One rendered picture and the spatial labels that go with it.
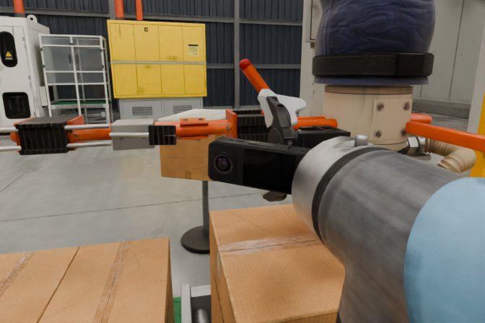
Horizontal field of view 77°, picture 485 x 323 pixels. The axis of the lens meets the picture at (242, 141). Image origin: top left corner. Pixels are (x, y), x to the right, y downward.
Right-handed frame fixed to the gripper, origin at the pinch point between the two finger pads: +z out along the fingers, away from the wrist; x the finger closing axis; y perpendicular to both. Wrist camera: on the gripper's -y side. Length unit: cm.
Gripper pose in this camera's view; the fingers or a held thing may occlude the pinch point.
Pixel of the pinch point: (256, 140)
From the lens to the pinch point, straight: 46.7
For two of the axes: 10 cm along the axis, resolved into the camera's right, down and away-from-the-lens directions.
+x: 0.2, -9.8, -2.0
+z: -2.1, -2.0, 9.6
